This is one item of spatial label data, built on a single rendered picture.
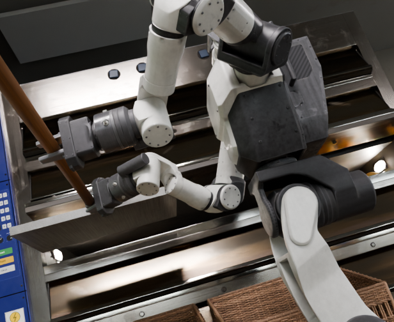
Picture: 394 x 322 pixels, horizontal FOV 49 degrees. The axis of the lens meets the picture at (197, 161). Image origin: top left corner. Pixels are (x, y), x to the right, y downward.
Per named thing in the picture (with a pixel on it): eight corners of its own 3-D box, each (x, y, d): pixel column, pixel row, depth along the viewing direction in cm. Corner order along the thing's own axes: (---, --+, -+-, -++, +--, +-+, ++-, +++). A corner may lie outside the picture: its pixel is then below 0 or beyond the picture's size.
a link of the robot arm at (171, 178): (135, 160, 130) (171, 177, 136) (132, 182, 124) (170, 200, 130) (147, 147, 127) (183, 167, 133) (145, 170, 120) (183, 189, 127)
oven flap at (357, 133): (25, 213, 180) (40, 229, 197) (410, 112, 203) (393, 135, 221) (24, 207, 181) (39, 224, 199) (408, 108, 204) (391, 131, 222)
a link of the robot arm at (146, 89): (139, 138, 93) (146, 85, 84) (134, 114, 99) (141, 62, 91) (168, 139, 95) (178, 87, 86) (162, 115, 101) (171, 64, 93)
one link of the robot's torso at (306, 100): (325, 170, 132) (284, 73, 144) (363, 124, 100) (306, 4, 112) (233, 197, 130) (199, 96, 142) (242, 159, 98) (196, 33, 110)
